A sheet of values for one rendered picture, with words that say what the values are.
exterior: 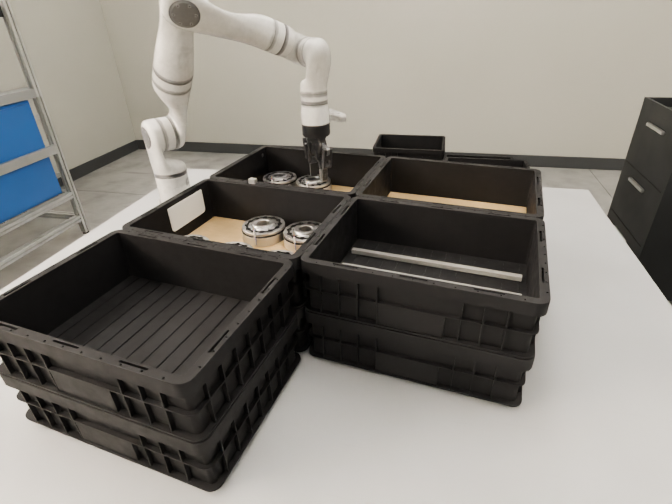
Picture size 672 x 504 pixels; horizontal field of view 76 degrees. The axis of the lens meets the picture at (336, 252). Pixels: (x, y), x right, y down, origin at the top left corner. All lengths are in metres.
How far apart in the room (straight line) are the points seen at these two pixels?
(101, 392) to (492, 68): 3.73
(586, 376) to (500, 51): 3.32
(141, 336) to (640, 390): 0.88
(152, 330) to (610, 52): 3.86
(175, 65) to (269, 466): 0.87
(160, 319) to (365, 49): 3.46
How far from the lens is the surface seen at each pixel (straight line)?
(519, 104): 4.10
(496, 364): 0.76
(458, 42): 3.98
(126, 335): 0.83
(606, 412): 0.90
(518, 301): 0.68
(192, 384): 0.56
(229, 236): 1.07
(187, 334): 0.79
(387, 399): 0.81
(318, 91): 1.15
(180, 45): 1.13
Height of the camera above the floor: 1.31
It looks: 30 degrees down
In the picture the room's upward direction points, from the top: 2 degrees counter-clockwise
